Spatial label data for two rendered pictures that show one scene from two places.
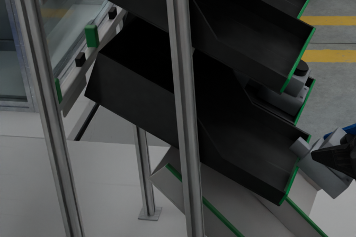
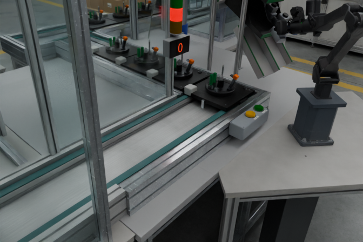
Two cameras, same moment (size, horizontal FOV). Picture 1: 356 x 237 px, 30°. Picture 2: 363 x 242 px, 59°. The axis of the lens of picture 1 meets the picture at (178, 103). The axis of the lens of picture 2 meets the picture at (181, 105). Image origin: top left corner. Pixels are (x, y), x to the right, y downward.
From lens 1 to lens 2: 96 cm
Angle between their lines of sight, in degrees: 22
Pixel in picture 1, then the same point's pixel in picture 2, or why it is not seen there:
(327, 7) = not seen: outside the picture
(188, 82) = not seen: outside the picture
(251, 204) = (260, 51)
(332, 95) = not seen: hidden behind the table
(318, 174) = (274, 35)
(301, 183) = (281, 60)
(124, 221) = (230, 67)
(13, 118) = not seen: hidden behind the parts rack
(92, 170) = (228, 56)
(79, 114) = (232, 45)
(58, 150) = (213, 13)
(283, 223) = (268, 60)
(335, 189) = (277, 39)
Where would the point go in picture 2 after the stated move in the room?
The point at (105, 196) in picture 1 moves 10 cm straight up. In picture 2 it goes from (228, 61) to (229, 47)
